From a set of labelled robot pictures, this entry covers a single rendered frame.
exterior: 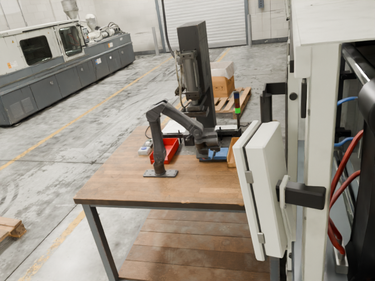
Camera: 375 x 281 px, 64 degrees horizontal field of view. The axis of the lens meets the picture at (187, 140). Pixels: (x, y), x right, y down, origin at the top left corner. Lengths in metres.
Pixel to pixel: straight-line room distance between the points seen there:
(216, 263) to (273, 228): 1.29
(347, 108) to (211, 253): 1.26
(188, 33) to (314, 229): 1.36
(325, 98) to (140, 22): 11.56
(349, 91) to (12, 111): 6.01
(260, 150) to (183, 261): 1.54
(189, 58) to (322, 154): 1.21
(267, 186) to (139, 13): 11.53
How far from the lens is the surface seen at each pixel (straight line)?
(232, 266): 2.12
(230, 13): 11.08
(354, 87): 1.63
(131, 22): 12.32
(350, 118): 1.68
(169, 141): 2.07
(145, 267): 2.22
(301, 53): 0.71
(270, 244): 0.92
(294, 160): 1.00
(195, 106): 1.91
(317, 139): 0.78
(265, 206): 0.84
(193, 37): 1.91
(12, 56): 6.91
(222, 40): 11.24
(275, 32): 11.06
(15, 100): 6.79
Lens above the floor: 1.81
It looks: 25 degrees down
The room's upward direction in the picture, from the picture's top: 9 degrees counter-clockwise
